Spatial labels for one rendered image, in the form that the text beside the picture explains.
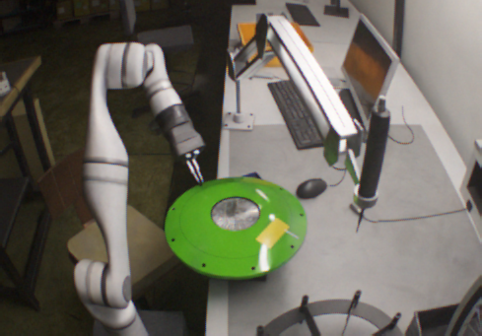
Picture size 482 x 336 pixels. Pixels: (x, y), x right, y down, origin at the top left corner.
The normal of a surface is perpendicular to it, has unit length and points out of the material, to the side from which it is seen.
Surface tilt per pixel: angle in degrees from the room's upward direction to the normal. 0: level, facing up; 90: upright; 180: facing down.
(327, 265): 0
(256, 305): 0
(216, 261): 24
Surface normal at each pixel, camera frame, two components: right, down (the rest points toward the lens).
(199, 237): -0.22, -0.68
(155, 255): -0.04, -0.80
